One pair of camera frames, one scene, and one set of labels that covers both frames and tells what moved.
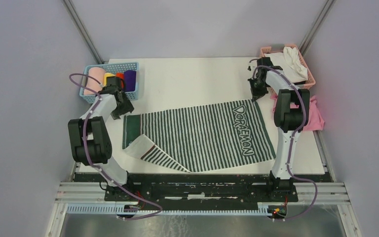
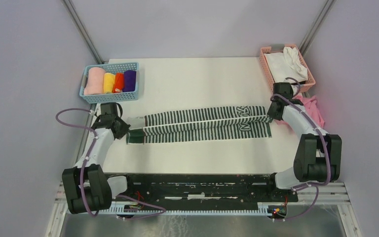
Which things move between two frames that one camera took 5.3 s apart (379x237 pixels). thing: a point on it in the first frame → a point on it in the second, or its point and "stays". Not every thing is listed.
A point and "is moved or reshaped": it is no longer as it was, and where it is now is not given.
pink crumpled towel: (316, 121) stays
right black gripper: (256, 94) → (272, 114)
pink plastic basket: (311, 80) stays
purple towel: (130, 77) stays
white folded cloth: (290, 62) stays
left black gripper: (128, 107) → (124, 129)
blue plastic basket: (113, 68) stays
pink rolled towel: (97, 73) stays
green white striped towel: (193, 138) is moved or reshaped
